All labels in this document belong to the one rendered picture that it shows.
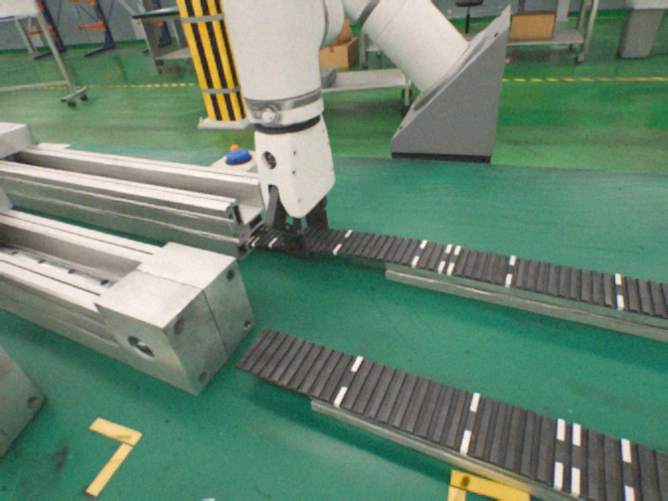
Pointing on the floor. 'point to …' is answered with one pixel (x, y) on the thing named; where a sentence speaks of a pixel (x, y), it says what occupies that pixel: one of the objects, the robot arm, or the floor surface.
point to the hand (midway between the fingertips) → (306, 233)
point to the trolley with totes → (333, 83)
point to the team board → (10, 10)
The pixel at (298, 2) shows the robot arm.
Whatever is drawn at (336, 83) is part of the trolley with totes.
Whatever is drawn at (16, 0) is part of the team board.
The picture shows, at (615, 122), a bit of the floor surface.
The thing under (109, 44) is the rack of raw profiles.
